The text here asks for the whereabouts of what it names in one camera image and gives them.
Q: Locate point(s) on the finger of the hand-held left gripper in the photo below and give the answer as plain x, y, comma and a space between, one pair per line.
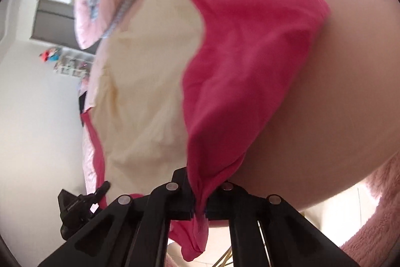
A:
100, 193

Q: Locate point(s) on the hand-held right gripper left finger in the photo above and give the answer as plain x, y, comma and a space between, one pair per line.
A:
181, 201

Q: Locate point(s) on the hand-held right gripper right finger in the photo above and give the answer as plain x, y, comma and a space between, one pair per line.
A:
218, 201

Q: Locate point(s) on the cream shirt with pink sleeves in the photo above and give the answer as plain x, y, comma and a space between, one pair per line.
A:
250, 51

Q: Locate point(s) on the white shelf rack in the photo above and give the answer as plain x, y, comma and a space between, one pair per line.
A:
73, 65

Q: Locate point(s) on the red and blue plush toy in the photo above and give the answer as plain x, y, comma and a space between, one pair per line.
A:
50, 55

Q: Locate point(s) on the grey door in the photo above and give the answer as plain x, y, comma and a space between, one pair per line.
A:
53, 20

